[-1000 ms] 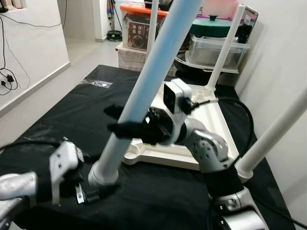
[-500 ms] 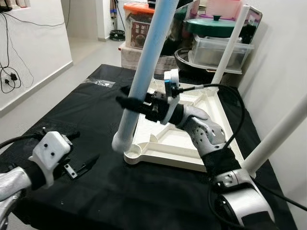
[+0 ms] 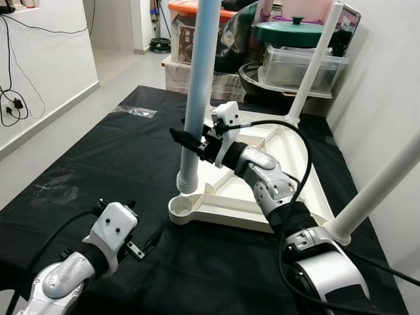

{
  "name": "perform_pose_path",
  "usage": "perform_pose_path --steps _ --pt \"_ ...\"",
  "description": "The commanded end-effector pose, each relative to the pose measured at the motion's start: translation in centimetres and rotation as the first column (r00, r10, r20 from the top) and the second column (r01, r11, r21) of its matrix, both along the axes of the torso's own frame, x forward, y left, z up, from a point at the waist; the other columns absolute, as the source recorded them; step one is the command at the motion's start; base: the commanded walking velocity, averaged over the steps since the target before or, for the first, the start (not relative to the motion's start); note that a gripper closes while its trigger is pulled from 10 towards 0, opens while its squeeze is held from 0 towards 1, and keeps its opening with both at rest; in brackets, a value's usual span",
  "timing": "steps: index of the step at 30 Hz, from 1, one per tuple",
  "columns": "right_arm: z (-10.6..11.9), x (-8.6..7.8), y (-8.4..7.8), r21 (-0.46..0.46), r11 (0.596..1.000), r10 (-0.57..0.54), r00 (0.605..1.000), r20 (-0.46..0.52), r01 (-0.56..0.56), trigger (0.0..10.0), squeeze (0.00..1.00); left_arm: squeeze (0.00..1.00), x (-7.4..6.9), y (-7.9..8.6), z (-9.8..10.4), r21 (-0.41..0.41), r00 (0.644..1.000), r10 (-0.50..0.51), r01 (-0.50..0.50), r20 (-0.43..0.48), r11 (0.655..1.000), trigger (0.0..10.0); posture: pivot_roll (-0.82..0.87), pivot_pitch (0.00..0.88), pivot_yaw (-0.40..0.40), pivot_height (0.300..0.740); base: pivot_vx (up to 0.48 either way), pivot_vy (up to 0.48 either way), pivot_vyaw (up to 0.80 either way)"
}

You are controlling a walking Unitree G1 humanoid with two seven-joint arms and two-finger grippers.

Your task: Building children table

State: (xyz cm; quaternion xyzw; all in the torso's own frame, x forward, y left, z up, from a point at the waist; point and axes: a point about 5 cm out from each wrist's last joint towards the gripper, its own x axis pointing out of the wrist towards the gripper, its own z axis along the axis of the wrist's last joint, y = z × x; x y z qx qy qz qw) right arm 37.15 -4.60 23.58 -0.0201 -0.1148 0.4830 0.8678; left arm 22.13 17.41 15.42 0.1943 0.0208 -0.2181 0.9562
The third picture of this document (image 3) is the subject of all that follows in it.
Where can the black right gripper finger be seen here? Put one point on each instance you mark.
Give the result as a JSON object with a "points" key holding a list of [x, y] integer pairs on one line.
{"points": [[186, 140]]}

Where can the white plastic table leg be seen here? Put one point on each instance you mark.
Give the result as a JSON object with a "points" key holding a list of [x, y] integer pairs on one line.
{"points": [[380, 184], [200, 65], [315, 65]]}

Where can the black tablecloth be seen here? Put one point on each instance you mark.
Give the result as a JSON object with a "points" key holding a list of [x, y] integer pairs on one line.
{"points": [[98, 164]]}

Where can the crumpled clear tape piece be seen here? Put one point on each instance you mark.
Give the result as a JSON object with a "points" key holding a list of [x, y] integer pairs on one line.
{"points": [[134, 111]]}

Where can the patterned cloth covered bench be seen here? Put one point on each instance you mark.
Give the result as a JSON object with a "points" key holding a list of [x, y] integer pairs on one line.
{"points": [[177, 79]]}

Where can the white plastic table top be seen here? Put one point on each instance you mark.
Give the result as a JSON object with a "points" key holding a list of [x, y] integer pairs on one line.
{"points": [[289, 164]]}

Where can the flat clear tape patch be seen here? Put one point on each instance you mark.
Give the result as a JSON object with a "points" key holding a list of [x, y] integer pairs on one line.
{"points": [[52, 187]]}

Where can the brown printed carton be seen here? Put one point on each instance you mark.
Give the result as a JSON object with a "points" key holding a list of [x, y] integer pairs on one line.
{"points": [[185, 42]]}

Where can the shiny black plastic bag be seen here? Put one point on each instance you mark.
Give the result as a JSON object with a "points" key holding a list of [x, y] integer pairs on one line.
{"points": [[233, 42]]}

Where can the clear plastic food container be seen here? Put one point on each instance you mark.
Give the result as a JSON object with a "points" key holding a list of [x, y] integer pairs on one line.
{"points": [[295, 69]]}

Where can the clear bin with orange lid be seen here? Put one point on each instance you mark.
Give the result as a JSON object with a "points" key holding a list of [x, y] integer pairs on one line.
{"points": [[180, 8]]}

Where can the green round pot lid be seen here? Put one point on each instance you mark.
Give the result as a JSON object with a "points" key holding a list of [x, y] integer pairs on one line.
{"points": [[292, 33]]}

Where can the pink purple container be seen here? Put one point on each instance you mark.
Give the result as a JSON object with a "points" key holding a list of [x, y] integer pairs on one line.
{"points": [[305, 8]]}

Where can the dark green tray with label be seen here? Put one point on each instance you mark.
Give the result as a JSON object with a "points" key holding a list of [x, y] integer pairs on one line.
{"points": [[346, 26]]}

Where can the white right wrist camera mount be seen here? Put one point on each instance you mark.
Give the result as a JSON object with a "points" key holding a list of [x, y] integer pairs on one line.
{"points": [[226, 115]]}

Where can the black wall power plug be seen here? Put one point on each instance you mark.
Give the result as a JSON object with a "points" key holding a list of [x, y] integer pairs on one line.
{"points": [[18, 104]]}

